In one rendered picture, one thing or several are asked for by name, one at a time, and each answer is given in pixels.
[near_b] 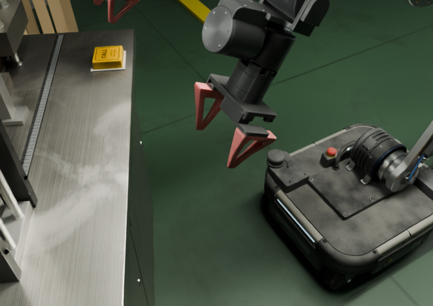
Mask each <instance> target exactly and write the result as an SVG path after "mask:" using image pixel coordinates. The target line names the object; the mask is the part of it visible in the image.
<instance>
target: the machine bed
mask: <svg viewBox="0 0 433 306"><path fill-rule="evenodd" d="M56 35H64V39H63V44H62V46H61V51H60V54H59V59H58V62H57V66H56V69H55V74H54V77H53V82H52V86H51V89H50V94H49V97H48V102H47V105H46V109H45V112H44V117H43V121H42V124H41V128H40V132H39V136H38V139H37V144H36V147H35V151H34V156H33V159H32V163H31V166H30V171H29V174H28V179H29V181H30V184H31V186H32V188H33V190H34V193H35V195H36V197H37V199H38V201H37V206H36V207H33V209H32V215H31V218H30V223H29V226H28V232H27V235H26V240H25V243H24V249H23V254H22V257H21V262H20V266H19V268H20V269H21V271H22V272H21V277H20V281H19V282H8V283H0V306H128V277H129V257H130V217H131V178H132V158H133V119H134V98H135V59H136V36H135V29H134V28H133V29H121V30H99V31H87V32H66V33H44V34H32V35H23V37H22V39H21V42H20V44H19V47H18V49H17V53H18V56H19V57H20V58H22V59H23V62H24V63H23V64H22V65H21V66H18V67H11V66H10V65H9V64H8V66H7V68H6V71H5V73H6V72H8V73H9V74H10V77H11V79H12V82H13V84H14V88H13V91H12V94H11V96H10V97H11V100H12V102H13V104H14V107H17V106H27V107H28V113H27V116H26V120H25V123H24V124H23V125H14V126H4V127H5V130H6V132H7V134H8V136H9V138H10V140H11V143H12V145H13V147H14V149H15V152H16V153H17V156H18V157H19V160H20V161H21V158H22V155H23V151H24V147H25V144H26V140H27V137H28V133H29V130H30V126H31V123H32V119H33V116H34V112H35V108H36V106H37V101H38V98H39V94H40V91H41V87H42V85H43V81H44V76H45V73H46V69H47V67H48V63H49V60H50V56H51V53H52V48H53V44H54V42H55V38H56ZM105 46H122V48H123V51H126V67H125V70H117V71H107V72H91V66H92V62H93V54H94V49H95V47H105Z"/></svg>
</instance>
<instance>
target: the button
mask: <svg viewBox="0 0 433 306"><path fill-rule="evenodd" d="M123 56H124V52H123V48H122V46H105V47H95V49H94V54H93V62H92V63H93V69H94V70H101V69H112V68H122V65H123Z"/></svg>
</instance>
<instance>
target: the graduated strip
mask: <svg viewBox="0 0 433 306"><path fill-rule="evenodd" d="M63 39H64V35H56V38H55V42H54V44H53V48H52V53H51V56H50V60H49V63H48V67H47V69H46V73H45V76H44V81H43V85H42V87H41V91H40V94H39V98H38V101H37V106H36V108H35V112H34V116H33V119H32V123H31V126H30V130H29V133H28V137H27V140H26V144H25V147H24V151H23V155H22V158H21V164H22V166H23V169H24V171H25V173H26V176H28V174H29V171H30V166H31V163H32V159H33V156H34V151H35V147H36V144H37V139H38V136H39V132H40V129H41V124H42V121H43V117H44V112H45V109H46V105H47V102H48V97H49V94H50V89H51V86H52V82H53V77H54V74H55V69H56V66H57V62H58V59H59V54H60V51H61V46H62V44H63Z"/></svg>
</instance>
